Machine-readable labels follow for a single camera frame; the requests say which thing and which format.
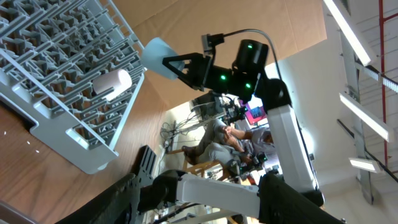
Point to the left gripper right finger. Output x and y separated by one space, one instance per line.
144 165

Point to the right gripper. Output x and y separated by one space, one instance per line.
198 72

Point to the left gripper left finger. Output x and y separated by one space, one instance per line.
116 204

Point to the blue small cup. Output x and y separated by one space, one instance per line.
154 53

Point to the pink small cup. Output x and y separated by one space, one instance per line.
119 80

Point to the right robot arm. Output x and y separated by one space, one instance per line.
292 198

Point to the grey dishwasher rack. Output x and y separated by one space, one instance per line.
51 51

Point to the computer monitor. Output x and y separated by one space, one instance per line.
253 115

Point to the seated person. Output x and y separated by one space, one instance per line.
225 144

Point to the ceiling light fixture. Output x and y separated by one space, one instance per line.
370 119
376 76
366 164
351 32

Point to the red pipe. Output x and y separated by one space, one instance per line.
387 15

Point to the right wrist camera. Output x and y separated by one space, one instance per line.
209 43

